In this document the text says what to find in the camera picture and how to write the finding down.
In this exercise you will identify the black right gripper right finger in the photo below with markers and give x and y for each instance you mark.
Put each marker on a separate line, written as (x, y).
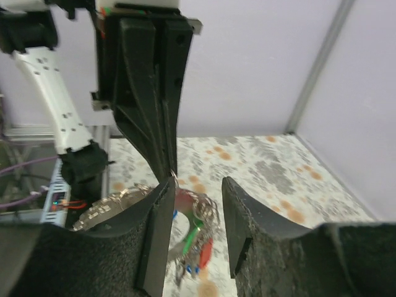
(269, 255)

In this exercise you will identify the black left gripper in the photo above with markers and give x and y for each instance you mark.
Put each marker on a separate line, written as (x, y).
(142, 52)

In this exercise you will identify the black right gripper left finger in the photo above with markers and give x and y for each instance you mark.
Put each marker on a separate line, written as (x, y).
(125, 256)

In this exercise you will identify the large keyring with many rings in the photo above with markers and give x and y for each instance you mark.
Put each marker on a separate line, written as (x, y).
(192, 253)

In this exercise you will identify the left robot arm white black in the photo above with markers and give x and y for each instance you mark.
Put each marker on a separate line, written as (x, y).
(29, 35)

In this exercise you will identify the white slotted cable duct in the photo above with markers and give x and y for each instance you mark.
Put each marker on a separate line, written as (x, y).
(58, 190)

